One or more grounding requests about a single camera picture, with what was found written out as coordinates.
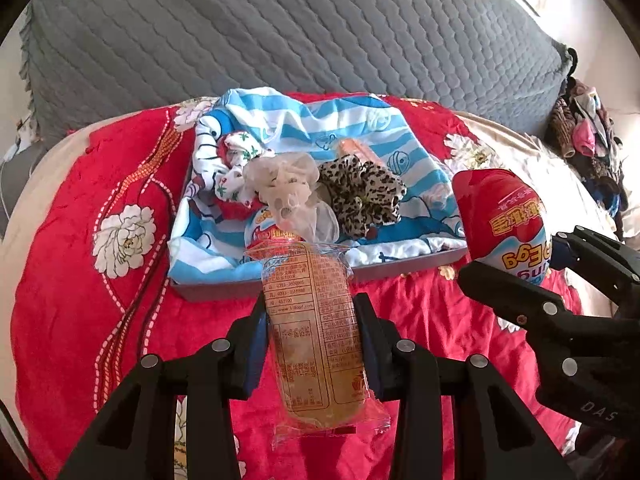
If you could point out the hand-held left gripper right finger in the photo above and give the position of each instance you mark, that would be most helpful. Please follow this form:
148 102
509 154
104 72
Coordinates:
372 355

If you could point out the grey padded seat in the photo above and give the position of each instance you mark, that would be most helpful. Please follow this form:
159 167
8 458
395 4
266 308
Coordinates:
15 180

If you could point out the red fuzzy scrunchie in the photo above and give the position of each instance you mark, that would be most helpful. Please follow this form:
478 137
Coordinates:
232 210

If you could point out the white cherry print scrunchie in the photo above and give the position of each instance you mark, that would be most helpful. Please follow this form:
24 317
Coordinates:
245 147

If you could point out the grey quilted bed cover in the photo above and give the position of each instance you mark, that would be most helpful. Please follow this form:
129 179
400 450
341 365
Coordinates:
250 25

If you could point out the yellow cake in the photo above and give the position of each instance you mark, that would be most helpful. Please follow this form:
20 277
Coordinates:
315 340
357 150

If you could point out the white floral cloth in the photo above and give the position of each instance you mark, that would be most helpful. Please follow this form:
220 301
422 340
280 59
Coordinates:
25 127

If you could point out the blue striped cartoon cloth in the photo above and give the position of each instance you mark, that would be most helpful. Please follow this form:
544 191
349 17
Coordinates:
325 120

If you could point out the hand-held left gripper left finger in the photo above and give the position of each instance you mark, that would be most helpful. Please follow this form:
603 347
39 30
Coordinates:
255 350

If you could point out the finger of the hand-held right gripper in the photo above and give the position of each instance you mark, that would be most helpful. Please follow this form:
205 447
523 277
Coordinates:
510 295
605 260

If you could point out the beige sheer scrunchie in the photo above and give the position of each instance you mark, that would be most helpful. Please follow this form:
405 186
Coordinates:
280 180

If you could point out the blue red toy egg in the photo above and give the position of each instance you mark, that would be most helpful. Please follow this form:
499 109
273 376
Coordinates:
500 215
265 232

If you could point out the red floral blanket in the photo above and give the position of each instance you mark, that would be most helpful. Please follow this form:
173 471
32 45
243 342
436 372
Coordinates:
100 300

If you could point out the pile of clothes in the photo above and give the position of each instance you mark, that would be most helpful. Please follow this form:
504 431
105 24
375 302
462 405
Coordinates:
585 135

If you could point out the leopard print scrunchie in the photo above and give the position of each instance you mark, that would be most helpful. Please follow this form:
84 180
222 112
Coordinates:
360 195

